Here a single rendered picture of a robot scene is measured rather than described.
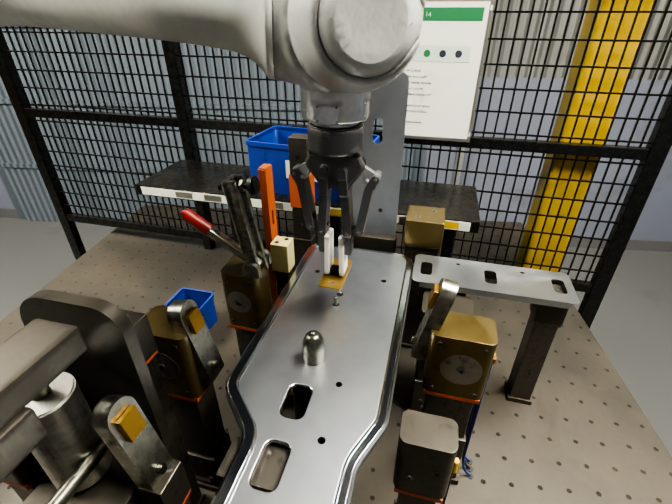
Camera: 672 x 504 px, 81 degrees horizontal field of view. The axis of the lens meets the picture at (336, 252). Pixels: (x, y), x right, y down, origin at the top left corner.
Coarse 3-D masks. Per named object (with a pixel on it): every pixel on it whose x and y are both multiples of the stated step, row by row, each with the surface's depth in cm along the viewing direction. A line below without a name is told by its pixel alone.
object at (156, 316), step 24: (168, 336) 51; (168, 360) 53; (192, 360) 54; (168, 384) 56; (192, 384) 55; (192, 408) 59; (216, 408) 64; (192, 432) 63; (216, 432) 66; (192, 456) 66; (216, 456) 66; (216, 480) 68
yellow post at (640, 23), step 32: (608, 0) 83; (608, 32) 85; (640, 32) 84; (576, 64) 94; (608, 64) 88; (576, 96) 93; (576, 128) 96; (608, 128) 95; (544, 160) 110; (544, 192) 106
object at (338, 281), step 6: (336, 258) 68; (336, 264) 66; (348, 264) 66; (330, 270) 64; (336, 270) 63; (348, 270) 65; (324, 276) 64; (330, 276) 64; (336, 276) 64; (342, 276) 63; (324, 282) 62; (336, 282) 62; (342, 282) 62; (330, 288) 61; (336, 288) 61
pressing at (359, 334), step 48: (288, 288) 71; (384, 288) 72; (288, 336) 61; (336, 336) 61; (384, 336) 61; (240, 384) 53; (288, 384) 53; (384, 384) 54; (288, 432) 47; (336, 432) 47; (384, 432) 48; (240, 480) 42; (288, 480) 42; (336, 480) 42
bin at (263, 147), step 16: (272, 128) 108; (288, 128) 109; (304, 128) 107; (256, 144) 96; (272, 144) 95; (256, 160) 99; (272, 160) 97; (288, 160) 96; (256, 176) 101; (288, 176) 98; (288, 192) 100; (336, 192) 95
